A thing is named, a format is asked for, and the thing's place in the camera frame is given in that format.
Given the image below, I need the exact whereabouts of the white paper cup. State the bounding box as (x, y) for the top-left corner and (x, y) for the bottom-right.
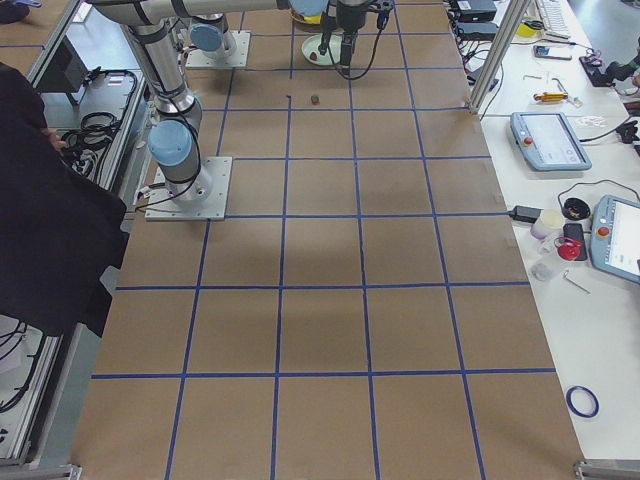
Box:
(530, 209), (565, 240)

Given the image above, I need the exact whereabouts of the red round object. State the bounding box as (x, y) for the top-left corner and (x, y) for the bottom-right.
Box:
(556, 237), (587, 261)

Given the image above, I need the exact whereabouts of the person in black clothing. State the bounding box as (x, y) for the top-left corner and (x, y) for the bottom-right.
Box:
(1, 65), (128, 337)

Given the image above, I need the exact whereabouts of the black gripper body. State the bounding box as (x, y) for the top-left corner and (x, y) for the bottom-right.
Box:
(319, 28), (358, 65)

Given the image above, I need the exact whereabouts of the teach pendant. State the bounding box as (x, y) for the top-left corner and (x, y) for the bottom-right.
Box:
(589, 195), (639, 284)
(510, 112), (592, 171)

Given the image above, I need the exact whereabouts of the aluminium frame post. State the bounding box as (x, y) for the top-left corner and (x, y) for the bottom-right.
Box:
(467, 0), (530, 114)

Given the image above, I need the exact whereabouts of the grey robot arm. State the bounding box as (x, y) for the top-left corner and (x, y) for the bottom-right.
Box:
(188, 1), (395, 81)
(93, 1), (289, 218)

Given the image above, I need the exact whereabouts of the near teach pendant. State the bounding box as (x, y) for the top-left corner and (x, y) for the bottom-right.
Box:
(589, 195), (639, 284)

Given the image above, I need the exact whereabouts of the pale green plate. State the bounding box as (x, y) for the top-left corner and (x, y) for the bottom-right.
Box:
(301, 34), (341, 67)

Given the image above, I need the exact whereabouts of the black power adapter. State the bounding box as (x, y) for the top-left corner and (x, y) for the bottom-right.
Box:
(507, 205), (542, 224)

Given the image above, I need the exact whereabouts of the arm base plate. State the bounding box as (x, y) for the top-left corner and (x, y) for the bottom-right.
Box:
(186, 28), (251, 70)
(143, 157), (233, 221)

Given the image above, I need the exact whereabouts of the far teach pendant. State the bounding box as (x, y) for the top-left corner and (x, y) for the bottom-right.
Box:
(510, 112), (592, 171)

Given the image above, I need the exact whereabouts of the gold metal tool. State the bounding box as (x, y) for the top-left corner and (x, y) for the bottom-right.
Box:
(533, 92), (568, 103)

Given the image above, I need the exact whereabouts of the blue tape roll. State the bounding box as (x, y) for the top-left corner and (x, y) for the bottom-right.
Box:
(565, 385), (600, 419)

